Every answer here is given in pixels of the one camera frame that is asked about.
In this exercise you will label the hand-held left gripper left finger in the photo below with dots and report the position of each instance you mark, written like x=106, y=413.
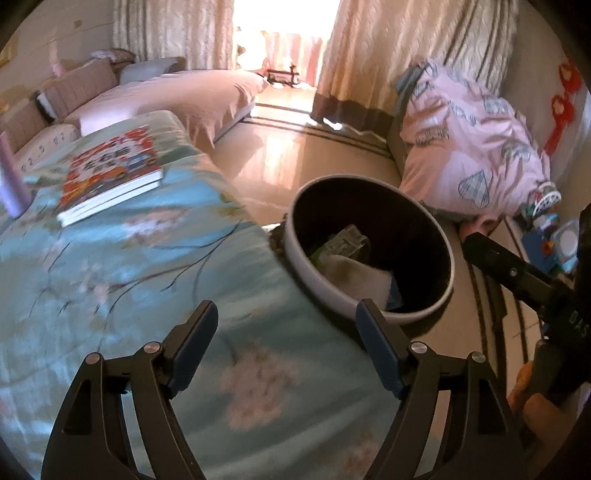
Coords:
x=194, y=344

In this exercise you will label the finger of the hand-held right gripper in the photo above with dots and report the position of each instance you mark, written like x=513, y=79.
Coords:
x=498, y=265

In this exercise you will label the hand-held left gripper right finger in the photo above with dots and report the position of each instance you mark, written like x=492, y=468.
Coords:
x=376, y=350

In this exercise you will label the blue colourful candy packet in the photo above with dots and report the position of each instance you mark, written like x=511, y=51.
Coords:
x=395, y=295

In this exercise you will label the white paper sheet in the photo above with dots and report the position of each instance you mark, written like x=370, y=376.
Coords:
x=355, y=277

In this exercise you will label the white bin with black liner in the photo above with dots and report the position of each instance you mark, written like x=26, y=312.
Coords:
x=415, y=230

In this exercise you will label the person's right hand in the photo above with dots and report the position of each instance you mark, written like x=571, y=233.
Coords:
x=540, y=420

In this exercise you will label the blue plastic toy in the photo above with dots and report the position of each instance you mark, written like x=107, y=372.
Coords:
x=554, y=249

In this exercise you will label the white wheel toy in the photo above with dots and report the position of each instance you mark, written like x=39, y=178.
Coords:
x=545, y=198

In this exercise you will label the blue floral blanket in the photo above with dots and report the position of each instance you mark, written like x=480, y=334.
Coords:
x=115, y=277

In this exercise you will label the pink heart print quilt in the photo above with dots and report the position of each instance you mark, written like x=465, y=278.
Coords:
x=461, y=138

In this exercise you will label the colourful picture book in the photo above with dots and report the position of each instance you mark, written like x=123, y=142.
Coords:
x=111, y=161

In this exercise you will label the beige curtain with brown hem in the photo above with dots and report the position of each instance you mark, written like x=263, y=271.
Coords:
x=392, y=60

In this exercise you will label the purple thermos bottle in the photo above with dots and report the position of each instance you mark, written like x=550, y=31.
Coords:
x=11, y=184

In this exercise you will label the white printed pillow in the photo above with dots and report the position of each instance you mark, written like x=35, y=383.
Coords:
x=51, y=141

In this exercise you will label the grey blue pillow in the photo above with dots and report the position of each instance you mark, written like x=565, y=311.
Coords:
x=147, y=71

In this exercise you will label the large striped pillow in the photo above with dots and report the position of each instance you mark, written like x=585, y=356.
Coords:
x=81, y=87

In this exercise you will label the black metal rack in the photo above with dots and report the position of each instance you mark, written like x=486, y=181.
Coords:
x=281, y=76

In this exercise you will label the small pink toy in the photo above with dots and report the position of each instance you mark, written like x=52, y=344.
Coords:
x=57, y=68

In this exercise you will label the beige patterned curtain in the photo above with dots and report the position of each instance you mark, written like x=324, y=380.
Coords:
x=171, y=32

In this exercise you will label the red wall decoration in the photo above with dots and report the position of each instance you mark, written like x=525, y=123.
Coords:
x=565, y=106

